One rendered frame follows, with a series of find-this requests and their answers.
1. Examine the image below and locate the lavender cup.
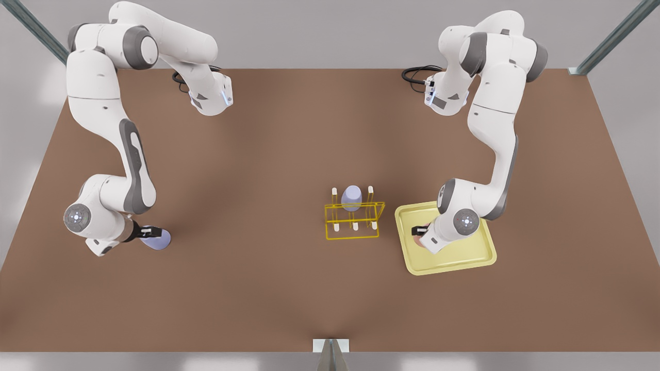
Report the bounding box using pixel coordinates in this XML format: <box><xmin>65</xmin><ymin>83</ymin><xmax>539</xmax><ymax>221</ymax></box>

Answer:
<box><xmin>142</xmin><ymin>229</ymin><xmax>172</xmax><ymax>251</ymax></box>
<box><xmin>341</xmin><ymin>185</ymin><xmax>362</xmax><ymax>212</ymax></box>

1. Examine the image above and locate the yellow tray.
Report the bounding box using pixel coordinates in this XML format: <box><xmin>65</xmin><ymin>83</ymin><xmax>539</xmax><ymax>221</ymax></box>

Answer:
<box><xmin>394</xmin><ymin>201</ymin><xmax>498</xmax><ymax>276</ymax></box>

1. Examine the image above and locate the yellow wire cup rack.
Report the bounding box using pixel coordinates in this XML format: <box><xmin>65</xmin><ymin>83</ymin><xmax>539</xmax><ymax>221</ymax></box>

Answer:
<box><xmin>324</xmin><ymin>186</ymin><xmax>386</xmax><ymax>241</ymax></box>

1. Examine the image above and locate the black cable loop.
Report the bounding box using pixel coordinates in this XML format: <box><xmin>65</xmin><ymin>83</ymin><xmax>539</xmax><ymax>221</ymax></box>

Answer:
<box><xmin>172</xmin><ymin>65</ymin><xmax>222</xmax><ymax>94</ymax></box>
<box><xmin>402</xmin><ymin>65</ymin><xmax>445</xmax><ymax>94</ymax></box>

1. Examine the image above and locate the silver frame post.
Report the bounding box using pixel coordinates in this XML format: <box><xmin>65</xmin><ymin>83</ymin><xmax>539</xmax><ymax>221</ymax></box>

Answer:
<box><xmin>568</xmin><ymin>0</ymin><xmax>660</xmax><ymax>76</ymax></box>
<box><xmin>313</xmin><ymin>339</ymin><xmax>350</xmax><ymax>371</ymax></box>
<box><xmin>1</xmin><ymin>0</ymin><xmax>71</xmax><ymax>66</ymax></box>

